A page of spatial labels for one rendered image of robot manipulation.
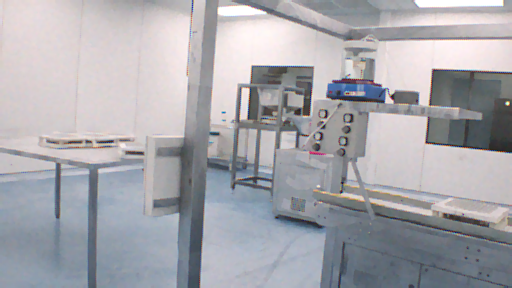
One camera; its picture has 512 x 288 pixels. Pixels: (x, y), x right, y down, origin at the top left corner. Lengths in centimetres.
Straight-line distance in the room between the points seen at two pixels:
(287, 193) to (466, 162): 321
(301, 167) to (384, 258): 272
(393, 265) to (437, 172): 512
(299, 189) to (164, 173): 319
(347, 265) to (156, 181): 96
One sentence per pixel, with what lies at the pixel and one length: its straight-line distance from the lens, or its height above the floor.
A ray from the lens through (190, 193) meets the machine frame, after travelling 139.
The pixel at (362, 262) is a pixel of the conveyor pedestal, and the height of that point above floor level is 58.
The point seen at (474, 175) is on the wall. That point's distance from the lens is 683.
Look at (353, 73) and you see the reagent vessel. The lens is 185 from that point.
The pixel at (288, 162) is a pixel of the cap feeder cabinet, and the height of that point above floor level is 64.
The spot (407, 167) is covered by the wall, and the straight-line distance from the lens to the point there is 697.
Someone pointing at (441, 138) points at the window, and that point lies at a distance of 686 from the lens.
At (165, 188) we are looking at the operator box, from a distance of 140.
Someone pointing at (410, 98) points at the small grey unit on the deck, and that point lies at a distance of 175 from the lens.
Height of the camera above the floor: 120
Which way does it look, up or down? 5 degrees down
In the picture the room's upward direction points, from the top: 4 degrees clockwise
